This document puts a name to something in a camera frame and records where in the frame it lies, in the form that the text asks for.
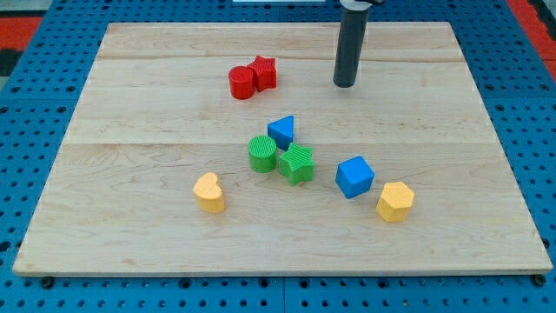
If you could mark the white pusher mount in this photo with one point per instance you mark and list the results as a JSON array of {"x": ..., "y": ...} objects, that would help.
[{"x": 360, "y": 4}]

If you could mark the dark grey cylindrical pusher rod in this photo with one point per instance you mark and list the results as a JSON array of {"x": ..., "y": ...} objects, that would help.
[{"x": 352, "y": 31}]

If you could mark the blue triangle block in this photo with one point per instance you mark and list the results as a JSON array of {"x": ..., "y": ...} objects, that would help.
[{"x": 282, "y": 131}]

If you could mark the blue cube block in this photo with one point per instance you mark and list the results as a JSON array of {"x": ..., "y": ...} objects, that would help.
[{"x": 354, "y": 176}]

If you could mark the red star block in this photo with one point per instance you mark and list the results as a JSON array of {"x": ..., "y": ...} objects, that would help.
[{"x": 265, "y": 72}]

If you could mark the red cylinder block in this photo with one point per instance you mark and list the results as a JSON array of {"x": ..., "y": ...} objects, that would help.
[{"x": 241, "y": 82}]

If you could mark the green star block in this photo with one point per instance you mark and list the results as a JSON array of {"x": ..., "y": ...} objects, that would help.
[{"x": 297, "y": 164}]

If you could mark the green cylinder block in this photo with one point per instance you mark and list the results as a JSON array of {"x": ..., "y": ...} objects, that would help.
[{"x": 262, "y": 154}]

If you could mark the yellow hexagon block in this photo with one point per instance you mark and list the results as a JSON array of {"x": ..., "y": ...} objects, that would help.
[{"x": 395, "y": 202}]

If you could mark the light wooden board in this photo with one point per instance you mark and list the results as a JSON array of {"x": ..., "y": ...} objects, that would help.
[{"x": 156, "y": 113}]

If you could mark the yellow heart block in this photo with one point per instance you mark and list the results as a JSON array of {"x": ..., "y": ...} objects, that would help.
[{"x": 208, "y": 193}]

